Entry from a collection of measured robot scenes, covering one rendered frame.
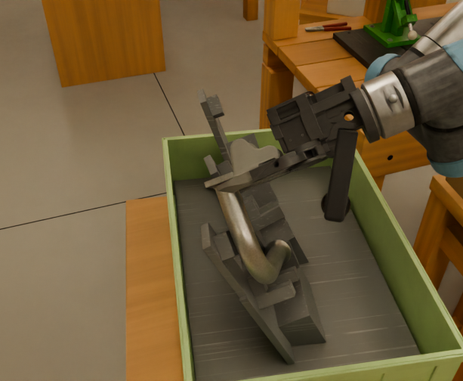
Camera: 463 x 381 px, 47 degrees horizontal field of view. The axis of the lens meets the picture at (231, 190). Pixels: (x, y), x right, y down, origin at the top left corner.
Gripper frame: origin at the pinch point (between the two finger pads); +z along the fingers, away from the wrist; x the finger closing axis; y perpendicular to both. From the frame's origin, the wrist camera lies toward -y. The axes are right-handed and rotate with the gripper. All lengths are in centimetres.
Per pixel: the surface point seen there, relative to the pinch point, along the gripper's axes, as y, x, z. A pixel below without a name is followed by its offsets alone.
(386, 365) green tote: -30.7, -9.8, -9.3
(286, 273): -14.5, -19.4, 0.5
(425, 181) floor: -14, -203, -50
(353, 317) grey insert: -26.9, -29.0, -6.2
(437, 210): -18, -66, -31
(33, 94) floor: 121, -216, 136
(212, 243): -5.5, 1.3, 4.7
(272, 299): -16.4, -9.5, 2.4
